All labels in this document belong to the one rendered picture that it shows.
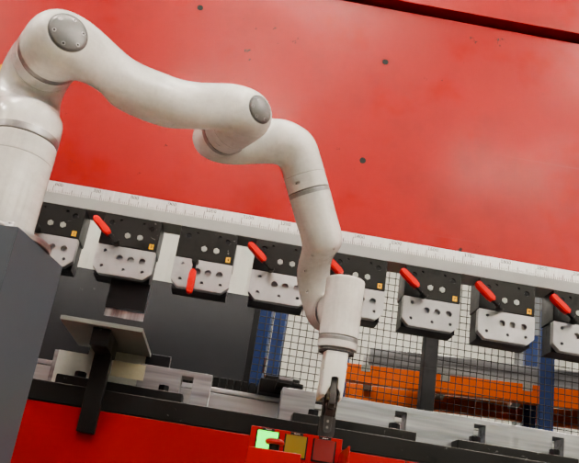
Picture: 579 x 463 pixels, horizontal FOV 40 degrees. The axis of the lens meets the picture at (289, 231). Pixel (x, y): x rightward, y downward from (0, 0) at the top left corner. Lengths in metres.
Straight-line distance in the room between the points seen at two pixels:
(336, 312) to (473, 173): 0.77
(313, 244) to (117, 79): 0.53
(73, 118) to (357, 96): 0.79
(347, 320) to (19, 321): 0.68
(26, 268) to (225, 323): 1.33
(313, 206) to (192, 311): 1.00
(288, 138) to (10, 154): 0.59
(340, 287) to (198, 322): 0.97
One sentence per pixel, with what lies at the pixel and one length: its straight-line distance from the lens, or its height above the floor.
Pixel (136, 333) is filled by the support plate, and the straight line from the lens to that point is 1.76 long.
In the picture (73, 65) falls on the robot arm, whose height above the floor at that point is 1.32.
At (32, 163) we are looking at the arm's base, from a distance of 1.38.
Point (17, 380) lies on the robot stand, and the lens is 1.33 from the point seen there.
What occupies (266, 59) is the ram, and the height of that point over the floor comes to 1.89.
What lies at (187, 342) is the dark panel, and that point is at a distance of 2.54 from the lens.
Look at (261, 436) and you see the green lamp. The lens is 1.75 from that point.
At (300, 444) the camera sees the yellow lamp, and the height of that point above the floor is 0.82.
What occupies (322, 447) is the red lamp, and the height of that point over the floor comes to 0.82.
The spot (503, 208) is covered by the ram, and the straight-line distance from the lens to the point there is 2.24.
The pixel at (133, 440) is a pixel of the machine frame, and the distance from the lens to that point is 1.84.
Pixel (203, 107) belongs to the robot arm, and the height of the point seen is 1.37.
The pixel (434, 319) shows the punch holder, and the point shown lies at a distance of 2.07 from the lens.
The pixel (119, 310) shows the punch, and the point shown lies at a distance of 2.06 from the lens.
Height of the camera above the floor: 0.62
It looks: 21 degrees up
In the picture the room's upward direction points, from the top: 9 degrees clockwise
